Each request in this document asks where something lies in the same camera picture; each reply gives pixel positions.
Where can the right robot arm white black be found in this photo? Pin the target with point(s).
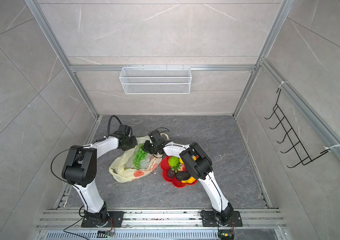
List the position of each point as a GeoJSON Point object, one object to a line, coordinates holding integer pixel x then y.
{"type": "Point", "coordinates": [189, 164]}

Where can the black wire hook rack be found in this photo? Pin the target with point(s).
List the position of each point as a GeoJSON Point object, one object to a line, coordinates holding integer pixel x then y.
{"type": "Point", "coordinates": [291, 136]}

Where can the green custard apple fake fruit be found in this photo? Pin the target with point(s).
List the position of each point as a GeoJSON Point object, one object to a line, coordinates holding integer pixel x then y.
{"type": "Point", "coordinates": [174, 163]}

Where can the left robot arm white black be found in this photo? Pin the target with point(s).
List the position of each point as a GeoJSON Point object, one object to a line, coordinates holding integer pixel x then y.
{"type": "Point", "coordinates": [80, 170]}

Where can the red flower-shaped plastic bowl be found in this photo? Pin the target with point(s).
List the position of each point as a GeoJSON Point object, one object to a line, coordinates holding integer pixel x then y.
{"type": "Point", "coordinates": [165, 167]}

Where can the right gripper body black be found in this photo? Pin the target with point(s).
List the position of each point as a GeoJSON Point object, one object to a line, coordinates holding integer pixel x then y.
{"type": "Point", "coordinates": [151, 147]}

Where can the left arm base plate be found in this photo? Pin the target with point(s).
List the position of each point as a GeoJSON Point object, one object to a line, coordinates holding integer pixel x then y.
{"type": "Point", "coordinates": [102, 219]}

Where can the cream plastic bag fruit print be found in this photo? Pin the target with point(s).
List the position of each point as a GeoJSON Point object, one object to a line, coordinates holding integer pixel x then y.
{"type": "Point", "coordinates": [122, 168]}

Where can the dark brown round fake fruit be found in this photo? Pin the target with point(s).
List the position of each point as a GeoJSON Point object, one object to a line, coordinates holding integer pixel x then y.
{"type": "Point", "coordinates": [171, 174]}

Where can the white wire mesh basket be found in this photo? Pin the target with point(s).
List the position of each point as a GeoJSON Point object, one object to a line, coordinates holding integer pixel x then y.
{"type": "Point", "coordinates": [156, 80]}

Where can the red strawberry fake fruit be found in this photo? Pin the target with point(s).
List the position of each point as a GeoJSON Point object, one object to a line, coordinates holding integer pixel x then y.
{"type": "Point", "coordinates": [181, 168]}

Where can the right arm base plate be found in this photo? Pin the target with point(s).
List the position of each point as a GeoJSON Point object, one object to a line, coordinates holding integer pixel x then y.
{"type": "Point", "coordinates": [211, 219]}

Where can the green grape bunch fake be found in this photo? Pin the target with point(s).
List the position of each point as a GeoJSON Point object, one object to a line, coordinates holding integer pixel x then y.
{"type": "Point", "coordinates": [139, 156]}

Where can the dark avocado fake fruit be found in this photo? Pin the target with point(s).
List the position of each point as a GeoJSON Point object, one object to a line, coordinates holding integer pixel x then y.
{"type": "Point", "coordinates": [183, 176]}

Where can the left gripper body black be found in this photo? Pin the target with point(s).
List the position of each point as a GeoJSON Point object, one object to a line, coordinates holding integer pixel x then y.
{"type": "Point", "coordinates": [131, 142]}

